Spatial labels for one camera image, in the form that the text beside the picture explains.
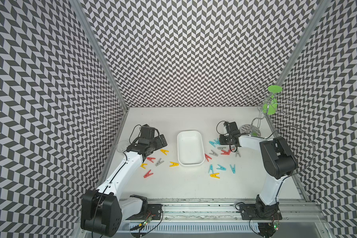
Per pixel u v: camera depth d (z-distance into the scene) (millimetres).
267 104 789
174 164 887
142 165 889
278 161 505
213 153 937
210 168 876
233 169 868
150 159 909
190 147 934
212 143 990
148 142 632
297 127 884
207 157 926
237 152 937
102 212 387
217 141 996
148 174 845
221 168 882
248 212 728
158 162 889
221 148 958
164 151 938
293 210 755
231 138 783
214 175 845
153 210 722
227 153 937
